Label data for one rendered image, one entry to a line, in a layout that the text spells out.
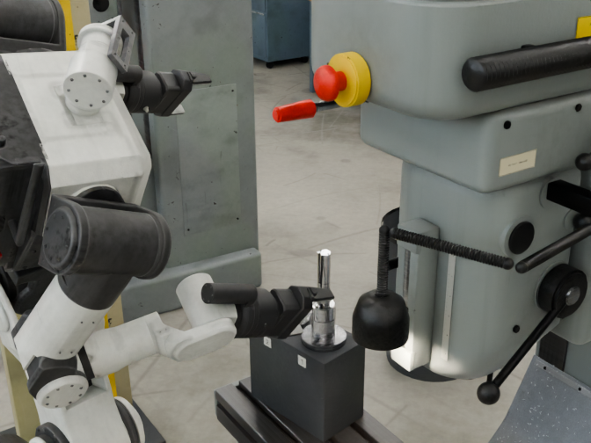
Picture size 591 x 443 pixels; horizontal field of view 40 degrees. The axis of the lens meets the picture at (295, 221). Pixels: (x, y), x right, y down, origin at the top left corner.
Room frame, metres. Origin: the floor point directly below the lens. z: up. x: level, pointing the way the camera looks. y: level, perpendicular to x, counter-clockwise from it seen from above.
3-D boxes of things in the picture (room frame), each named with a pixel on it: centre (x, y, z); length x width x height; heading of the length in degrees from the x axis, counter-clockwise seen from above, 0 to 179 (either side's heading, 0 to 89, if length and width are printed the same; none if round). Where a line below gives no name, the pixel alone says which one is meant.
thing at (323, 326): (1.37, -0.05, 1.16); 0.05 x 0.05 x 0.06
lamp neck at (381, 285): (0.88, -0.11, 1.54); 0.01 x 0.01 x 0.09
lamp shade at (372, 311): (0.88, -0.11, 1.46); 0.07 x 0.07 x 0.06
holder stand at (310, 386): (1.40, -0.02, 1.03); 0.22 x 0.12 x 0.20; 44
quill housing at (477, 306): (1.02, -0.26, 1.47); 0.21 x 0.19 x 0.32; 33
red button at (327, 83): (0.88, -0.04, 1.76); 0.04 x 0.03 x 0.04; 33
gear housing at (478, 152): (1.04, -0.29, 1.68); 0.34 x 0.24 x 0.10; 123
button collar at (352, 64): (0.89, -0.06, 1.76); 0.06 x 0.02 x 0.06; 33
